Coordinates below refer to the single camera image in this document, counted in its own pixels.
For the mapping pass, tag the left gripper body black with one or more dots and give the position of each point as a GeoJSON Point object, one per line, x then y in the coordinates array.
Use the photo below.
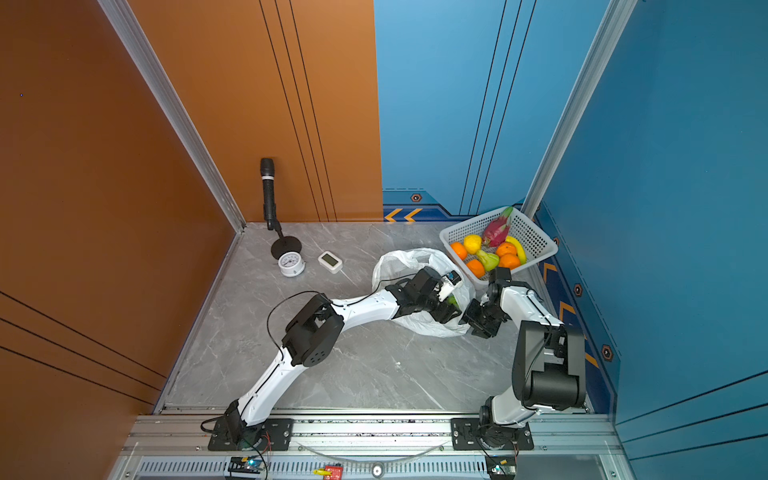
{"type": "Point", "coordinates": [440, 309]}

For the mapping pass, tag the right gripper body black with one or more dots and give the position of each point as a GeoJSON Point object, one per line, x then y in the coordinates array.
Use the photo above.
{"type": "Point", "coordinates": [501, 316]}

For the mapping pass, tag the green pear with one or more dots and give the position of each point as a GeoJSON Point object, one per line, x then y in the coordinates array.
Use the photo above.
{"type": "Point", "coordinates": [489, 261]}

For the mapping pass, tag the orange fruit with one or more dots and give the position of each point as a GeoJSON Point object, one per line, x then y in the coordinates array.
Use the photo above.
{"type": "Point", "coordinates": [509, 261]}
{"type": "Point", "coordinates": [506, 248]}
{"type": "Point", "coordinates": [460, 250]}

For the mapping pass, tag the white plastic bag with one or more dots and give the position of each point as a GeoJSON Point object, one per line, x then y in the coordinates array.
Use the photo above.
{"type": "Point", "coordinates": [400, 264]}

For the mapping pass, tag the red dragon fruit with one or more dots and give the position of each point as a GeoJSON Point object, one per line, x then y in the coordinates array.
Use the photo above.
{"type": "Point", "coordinates": [496, 231]}

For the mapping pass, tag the yellow apple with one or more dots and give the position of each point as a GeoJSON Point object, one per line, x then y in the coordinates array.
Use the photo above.
{"type": "Point", "coordinates": [473, 244]}

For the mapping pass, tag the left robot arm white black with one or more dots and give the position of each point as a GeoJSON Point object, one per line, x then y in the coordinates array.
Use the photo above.
{"type": "Point", "coordinates": [313, 332]}

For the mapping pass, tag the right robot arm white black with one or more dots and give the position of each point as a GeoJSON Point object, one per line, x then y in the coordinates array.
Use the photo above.
{"type": "Point", "coordinates": [549, 367]}

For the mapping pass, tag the yellow banana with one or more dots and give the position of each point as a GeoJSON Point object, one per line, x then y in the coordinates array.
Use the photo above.
{"type": "Point", "coordinates": [521, 254]}

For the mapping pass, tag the white plastic basket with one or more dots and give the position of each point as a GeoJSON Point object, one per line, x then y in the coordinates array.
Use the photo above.
{"type": "Point", "coordinates": [536, 244]}

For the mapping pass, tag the small white digital timer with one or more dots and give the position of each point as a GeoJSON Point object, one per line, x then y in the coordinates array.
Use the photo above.
{"type": "Point", "coordinates": [330, 261]}

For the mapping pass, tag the round white gauge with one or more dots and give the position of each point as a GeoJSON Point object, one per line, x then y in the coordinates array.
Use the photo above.
{"type": "Point", "coordinates": [291, 264]}

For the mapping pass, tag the black microphone on stand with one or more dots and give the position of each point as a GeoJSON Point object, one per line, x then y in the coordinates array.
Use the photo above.
{"type": "Point", "coordinates": [284, 243]}

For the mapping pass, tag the circuit board right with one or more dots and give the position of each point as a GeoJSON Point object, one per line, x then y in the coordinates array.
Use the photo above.
{"type": "Point", "coordinates": [503, 470]}

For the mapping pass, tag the green circuit board left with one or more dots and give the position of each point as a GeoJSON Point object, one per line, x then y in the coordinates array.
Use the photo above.
{"type": "Point", "coordinates": [247, 467]}

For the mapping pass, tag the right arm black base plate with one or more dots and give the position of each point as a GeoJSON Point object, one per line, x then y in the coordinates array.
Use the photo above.
{"type": "Point", "coordinates": [467, 434]}

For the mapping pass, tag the red emergency switch box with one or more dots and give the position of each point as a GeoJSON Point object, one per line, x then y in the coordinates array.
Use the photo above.
{"type": "Point", "coordinates": [330, 472]}

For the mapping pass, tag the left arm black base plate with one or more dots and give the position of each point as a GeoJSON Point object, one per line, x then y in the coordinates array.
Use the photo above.
{"type": "Point", "coordinates": [273, 435]}

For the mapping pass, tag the aluminium front rail frame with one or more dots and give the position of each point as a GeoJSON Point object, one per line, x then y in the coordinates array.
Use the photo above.
{"type": "Point", "coordinates": [373, 444]}

